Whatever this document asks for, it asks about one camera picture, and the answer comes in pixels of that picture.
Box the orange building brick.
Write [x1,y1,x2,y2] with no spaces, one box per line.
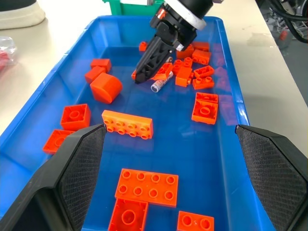
[176,44,195,60]
[192,49,212,66]
[195,92,219,104]
[193,65,215,79]
[175,66,193,87]
[84,66,107,84]
[192,41,210,52]
[156,63,174,76]
[90,58,112,73]
[192,76,215,90]
[172,57,193,73]

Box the rounded orange block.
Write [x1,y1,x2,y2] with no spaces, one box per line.
[90,72,124,105]

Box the blue plastic bin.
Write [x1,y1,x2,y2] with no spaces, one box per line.
[0,15,276,231]

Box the white rounded object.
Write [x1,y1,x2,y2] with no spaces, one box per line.
[0,0,47,31]

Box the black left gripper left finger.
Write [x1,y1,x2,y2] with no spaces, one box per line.
[0,123,107,231]

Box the orange square hollow brick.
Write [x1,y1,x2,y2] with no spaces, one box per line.
[191,100,219,125]
[60,103,92,132]
[42,129,77,155]
[107,198,149,231]

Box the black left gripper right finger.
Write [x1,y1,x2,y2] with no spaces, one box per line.
[234,124,308,231]

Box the silver AA battery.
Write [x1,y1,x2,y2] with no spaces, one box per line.
[151,70,174,93]

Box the orange eight-stud flat plate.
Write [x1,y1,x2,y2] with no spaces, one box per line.
[115,168,180,208]

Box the black cable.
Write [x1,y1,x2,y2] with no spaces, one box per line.
[274,0,308,44]

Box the light orange eight-stud brick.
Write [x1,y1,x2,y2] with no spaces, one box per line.
[101,110,154,141]

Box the green plastic bin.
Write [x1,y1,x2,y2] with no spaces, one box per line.
[102,0,167,17]

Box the orange two-stud brick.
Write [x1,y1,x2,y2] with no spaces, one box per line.
[177,211,215,231]

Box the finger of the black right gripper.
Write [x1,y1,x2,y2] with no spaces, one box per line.
[134,37,175,84]
[133,35,158,84]

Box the clear plastic bag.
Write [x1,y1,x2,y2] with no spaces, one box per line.
[0,36,18,67]

